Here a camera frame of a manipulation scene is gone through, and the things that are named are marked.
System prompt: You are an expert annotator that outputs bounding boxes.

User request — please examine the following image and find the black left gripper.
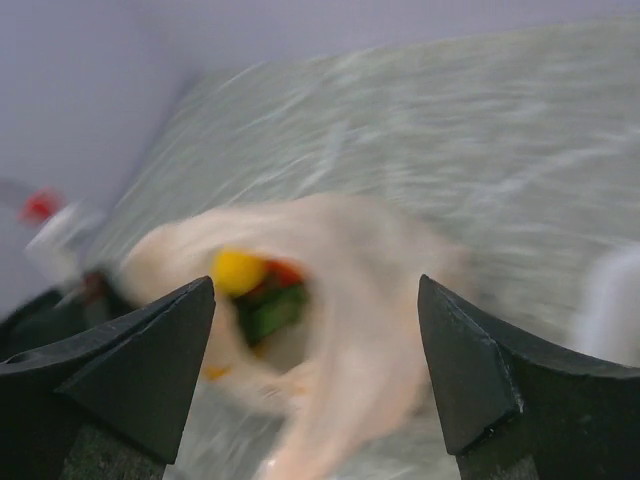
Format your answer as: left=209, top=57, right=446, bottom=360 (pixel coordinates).
left=1, top=270, right=215, bottom=479

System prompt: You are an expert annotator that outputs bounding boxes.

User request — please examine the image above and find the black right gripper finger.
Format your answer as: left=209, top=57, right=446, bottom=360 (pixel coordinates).
left=417, top=276, right=639, bottom=480

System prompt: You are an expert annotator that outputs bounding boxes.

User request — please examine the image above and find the orange translucent plastic bag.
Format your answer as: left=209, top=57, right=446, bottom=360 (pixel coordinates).
left=120, top=194, right=473, bottom=479

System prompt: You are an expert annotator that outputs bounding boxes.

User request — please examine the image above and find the yellow mango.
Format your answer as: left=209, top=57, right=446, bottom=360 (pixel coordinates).
left=210, top=248, right=267, bottom=296

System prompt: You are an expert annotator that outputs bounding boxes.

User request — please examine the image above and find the orange fruit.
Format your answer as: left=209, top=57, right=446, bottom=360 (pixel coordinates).
left=260, top=259, right=305, bottom=289

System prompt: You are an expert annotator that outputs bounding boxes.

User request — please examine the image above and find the white perforated plastic basket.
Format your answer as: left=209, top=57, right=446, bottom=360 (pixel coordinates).
left=567, top=244, right=639, bottom=367

